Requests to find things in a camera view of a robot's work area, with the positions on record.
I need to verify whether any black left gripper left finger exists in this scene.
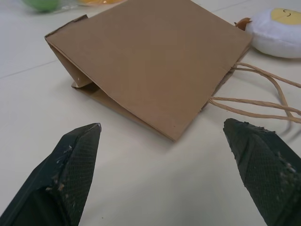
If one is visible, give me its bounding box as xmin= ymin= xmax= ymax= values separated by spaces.
xmin=0 ymin=122 xmax=102 ymax=226

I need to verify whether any white fried egg plush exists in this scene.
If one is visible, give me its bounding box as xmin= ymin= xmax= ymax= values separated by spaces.
xmin=244 ymin=8 xmax=301 ymax=58

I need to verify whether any orange yellow object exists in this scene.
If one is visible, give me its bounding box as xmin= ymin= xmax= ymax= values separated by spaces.
xmin=79 ymin=0 xmax=125 ymax=6

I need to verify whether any brown paper bag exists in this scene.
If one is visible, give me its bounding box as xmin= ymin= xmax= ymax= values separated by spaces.
xmin=44 ymin=0 xmax=301 ymax=143

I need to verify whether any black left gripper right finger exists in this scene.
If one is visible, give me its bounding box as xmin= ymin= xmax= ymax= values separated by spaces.
xmin=222 ymin=118 xmax=301 ymax=226

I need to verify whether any green round object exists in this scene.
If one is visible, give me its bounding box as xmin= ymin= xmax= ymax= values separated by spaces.
xmin=22 ymin=0 xmax=61 ymax=12

